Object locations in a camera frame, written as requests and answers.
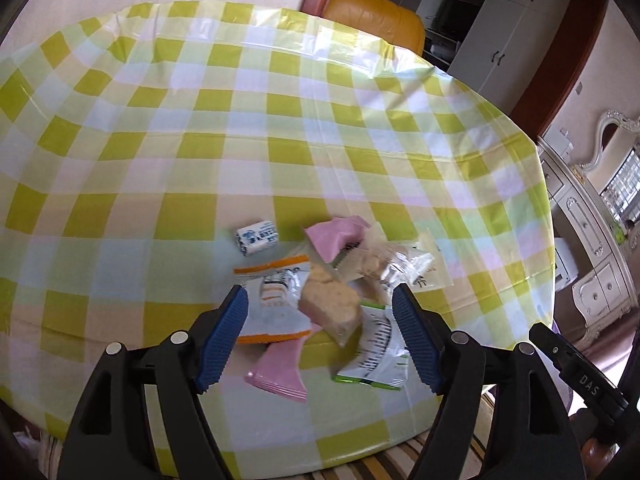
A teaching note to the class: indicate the small white blue candy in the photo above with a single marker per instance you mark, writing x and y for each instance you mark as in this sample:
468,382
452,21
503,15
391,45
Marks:
255,236

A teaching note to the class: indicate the striped seat cushion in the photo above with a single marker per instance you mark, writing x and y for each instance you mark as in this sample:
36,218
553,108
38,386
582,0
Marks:
380,467

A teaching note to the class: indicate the frosted clear cookie packet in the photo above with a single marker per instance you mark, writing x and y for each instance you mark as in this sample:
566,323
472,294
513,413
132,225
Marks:
380,260

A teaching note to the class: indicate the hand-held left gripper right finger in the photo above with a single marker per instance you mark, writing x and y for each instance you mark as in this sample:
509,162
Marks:
412,340

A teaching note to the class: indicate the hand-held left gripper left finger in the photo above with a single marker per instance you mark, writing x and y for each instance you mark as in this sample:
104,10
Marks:
222,340

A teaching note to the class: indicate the yellow checked tablecloth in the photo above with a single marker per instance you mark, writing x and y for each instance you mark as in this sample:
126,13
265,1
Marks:
200,135

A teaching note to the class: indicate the tan biscuit clear packet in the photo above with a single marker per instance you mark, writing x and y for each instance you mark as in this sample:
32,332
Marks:
330,305

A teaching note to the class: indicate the yellow leather sofa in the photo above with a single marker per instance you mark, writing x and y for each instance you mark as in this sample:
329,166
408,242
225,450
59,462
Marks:
372,15

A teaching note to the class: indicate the pink snack packet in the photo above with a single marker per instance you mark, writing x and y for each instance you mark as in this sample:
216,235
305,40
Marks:
335,237
280,370

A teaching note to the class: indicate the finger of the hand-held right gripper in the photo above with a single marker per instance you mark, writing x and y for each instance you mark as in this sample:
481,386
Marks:
575,370

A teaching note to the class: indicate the orange edged white packet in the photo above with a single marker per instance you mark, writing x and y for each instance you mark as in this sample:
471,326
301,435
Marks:
275,300

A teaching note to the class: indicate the brown wooden door frame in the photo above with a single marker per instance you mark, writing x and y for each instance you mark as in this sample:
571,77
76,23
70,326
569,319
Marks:
565,60

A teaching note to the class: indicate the white green snack packet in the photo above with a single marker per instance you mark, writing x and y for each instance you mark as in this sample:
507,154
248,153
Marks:
375,355

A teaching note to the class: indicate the white ornate dresser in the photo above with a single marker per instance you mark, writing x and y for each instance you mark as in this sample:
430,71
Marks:
585,240

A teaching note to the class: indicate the white cabinet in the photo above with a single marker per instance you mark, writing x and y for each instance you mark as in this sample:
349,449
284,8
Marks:
505,35

